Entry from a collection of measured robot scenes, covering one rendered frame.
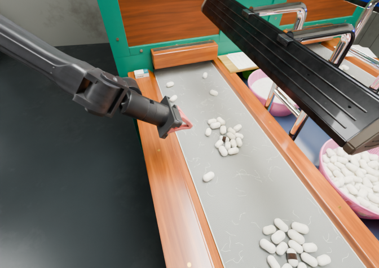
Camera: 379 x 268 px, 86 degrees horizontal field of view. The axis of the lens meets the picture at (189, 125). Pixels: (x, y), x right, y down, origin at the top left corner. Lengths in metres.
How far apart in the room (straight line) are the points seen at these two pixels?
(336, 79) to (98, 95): 0.41
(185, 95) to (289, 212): 0.56
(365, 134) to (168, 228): 0.42
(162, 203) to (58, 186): 1.20
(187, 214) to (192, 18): 0.77
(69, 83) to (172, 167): 0.34
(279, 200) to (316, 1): 1.00
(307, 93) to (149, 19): 0.71
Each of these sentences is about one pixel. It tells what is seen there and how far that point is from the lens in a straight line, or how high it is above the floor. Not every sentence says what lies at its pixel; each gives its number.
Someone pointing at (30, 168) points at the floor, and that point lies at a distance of 1.88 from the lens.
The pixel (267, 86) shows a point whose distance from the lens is 0.99.
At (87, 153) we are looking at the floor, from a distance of 1.75.
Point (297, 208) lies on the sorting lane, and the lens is 0.65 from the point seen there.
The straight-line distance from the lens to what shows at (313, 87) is 0.40.
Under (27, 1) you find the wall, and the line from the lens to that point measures 3.33.
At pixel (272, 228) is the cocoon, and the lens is 0.58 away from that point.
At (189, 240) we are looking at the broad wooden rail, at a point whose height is 0.77.
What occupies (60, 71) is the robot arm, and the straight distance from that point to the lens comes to 0.45.
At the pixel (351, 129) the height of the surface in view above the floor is 1.07.
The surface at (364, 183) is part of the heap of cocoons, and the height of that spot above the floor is 0.74.
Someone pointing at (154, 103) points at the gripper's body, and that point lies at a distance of 0.48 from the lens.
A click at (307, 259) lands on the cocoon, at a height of 0.76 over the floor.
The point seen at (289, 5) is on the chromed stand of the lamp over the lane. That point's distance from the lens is 0.63.
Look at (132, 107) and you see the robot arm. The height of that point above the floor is 0.99.
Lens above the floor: 1.28
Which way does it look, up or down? 47 degrees down
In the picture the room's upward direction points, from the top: straight up
